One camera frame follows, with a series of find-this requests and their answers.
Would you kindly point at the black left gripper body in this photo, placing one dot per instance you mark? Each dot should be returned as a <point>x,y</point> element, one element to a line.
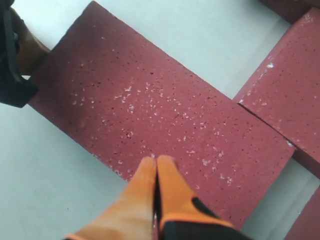
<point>14,89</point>

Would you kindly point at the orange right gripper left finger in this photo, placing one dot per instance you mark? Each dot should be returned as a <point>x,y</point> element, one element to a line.
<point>131,216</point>

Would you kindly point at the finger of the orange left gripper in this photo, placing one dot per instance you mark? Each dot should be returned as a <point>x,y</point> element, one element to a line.
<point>32,51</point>

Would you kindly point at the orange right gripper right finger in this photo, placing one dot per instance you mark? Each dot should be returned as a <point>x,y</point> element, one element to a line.
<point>182,214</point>

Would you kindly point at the red brick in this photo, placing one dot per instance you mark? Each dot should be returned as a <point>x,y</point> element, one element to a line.
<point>307,225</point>
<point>284,91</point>
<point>122,98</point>

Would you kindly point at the red brick centre base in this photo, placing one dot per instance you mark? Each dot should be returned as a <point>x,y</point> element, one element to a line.
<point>291,10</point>

